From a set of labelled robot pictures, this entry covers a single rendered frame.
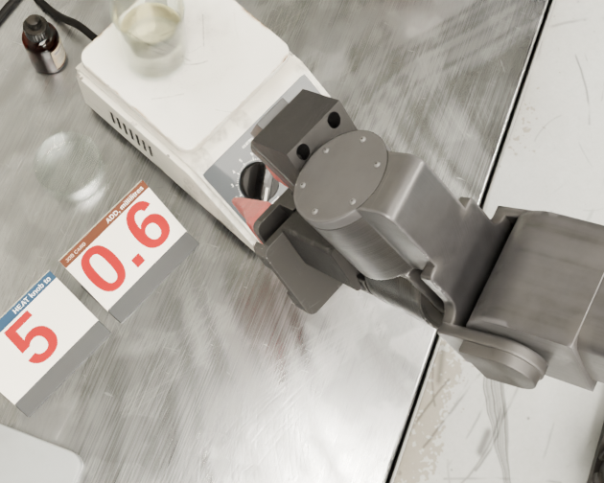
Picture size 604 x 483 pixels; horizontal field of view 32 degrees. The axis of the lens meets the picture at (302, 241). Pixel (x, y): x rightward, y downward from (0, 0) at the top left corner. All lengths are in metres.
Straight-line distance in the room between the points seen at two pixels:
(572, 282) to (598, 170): 0.40
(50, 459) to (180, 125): 0.27
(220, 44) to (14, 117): 0.20
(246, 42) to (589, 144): 0.31
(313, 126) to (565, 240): 0.14
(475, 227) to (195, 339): 0.34
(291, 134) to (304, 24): 0.37
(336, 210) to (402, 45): 0.43
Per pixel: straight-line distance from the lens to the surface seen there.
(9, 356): 0.83
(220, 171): 0.81
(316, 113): 0.57
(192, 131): 0.79
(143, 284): 0.84
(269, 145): 0.57
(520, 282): 0.53
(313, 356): 0.83
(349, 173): 0.53
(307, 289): 0.66
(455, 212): 0.54
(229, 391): 0.82
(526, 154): 0.91
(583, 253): 0.53
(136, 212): 0.83
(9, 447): 0.83
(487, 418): 0.84
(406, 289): 0.58
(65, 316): 0.83
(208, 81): 0.81
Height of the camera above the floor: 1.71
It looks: 73 degrees down
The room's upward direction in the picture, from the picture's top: 8 degrees clockwise
